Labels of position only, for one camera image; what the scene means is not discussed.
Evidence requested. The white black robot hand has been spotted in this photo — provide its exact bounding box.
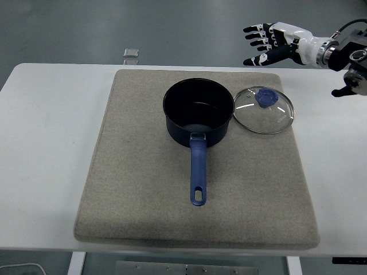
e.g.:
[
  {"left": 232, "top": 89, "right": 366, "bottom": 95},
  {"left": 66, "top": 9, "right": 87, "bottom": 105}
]
[{"left": 243, "top": 22, "right": 326, "bottom": 68}]

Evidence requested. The glass lid with blue knob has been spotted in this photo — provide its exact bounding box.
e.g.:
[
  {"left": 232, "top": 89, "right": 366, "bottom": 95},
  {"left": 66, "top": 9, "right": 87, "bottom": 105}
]
[{"left": 233, "top": 85, "right": 296, "bottom": 135}]

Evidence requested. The dark blue saucepan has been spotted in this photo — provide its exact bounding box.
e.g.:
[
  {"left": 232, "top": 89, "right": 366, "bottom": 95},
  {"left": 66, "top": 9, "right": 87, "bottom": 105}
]
[{"left": 162, "top": 77, "right": 235, "bottom": 207}]

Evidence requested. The beige fabric mat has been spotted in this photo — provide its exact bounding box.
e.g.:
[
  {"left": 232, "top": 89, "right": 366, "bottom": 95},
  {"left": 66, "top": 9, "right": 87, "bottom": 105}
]
[{"left": 73, "top": 69, "right": 321, "bottom": 250}]

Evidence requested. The black table control panel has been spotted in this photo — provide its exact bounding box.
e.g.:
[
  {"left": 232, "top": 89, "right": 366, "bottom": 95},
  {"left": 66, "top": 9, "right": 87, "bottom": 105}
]
[{"left": 331, "top": 257, "right": 367, "bottom": 265}]

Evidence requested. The white table leg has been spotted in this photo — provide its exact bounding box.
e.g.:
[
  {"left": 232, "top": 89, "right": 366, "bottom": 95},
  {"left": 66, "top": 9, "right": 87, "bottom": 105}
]
[
  {"left": 67, "top": 252, "right": 87, "bottom": 275},
  {"left": 286, "top": 256, "right": 303, "bottom": 275}
]

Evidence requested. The grey metal plate with screws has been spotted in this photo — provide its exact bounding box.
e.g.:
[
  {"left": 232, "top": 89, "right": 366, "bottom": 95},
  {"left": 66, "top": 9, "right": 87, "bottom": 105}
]
[{"left": 115, "top": 260, "right": 259, "bottom": 275}]

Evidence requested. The white cable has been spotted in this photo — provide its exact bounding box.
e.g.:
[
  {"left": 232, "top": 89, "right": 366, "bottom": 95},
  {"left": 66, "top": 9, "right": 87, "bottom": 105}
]
[{"left": 0, "top": 262, "right": 46, "bottom": 275}]

